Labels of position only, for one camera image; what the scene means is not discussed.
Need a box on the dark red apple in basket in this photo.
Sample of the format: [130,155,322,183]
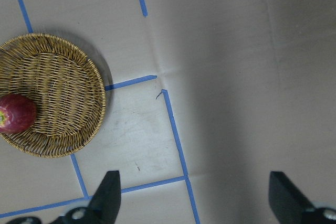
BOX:
[1,94,37,134]

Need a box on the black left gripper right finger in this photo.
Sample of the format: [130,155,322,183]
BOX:
[268,171,335,223]

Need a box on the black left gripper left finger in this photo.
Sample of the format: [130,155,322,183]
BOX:
[54,170,121,223]

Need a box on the round woven wicker basket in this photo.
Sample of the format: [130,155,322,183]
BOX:
[1,33,107,158]

